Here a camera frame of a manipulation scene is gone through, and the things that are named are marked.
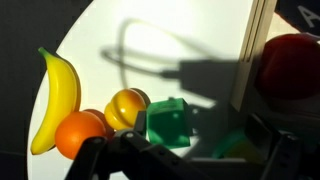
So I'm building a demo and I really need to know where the green toy cube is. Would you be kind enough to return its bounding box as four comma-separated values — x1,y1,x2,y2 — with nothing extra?
146,98,191,149

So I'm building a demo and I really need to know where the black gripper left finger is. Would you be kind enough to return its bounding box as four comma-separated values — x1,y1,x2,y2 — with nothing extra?
65,111,207,180

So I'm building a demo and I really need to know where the toy orange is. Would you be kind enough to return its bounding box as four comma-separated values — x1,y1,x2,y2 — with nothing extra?
55,109,114,160

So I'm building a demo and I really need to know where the yellow toy banana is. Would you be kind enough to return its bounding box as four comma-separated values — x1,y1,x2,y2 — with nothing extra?
30,47,81,155

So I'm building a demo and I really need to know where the yellow toy peach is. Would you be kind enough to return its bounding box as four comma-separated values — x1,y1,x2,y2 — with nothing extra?
104,88,151,130

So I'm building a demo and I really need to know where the red toy apple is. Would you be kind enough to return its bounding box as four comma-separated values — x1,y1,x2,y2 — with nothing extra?
255,34,320,100

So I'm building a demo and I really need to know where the wooden tray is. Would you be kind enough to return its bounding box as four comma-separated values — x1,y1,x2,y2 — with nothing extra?
231,0,320,113

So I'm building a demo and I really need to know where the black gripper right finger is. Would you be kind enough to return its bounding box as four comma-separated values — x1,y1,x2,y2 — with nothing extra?
245,114,303,180

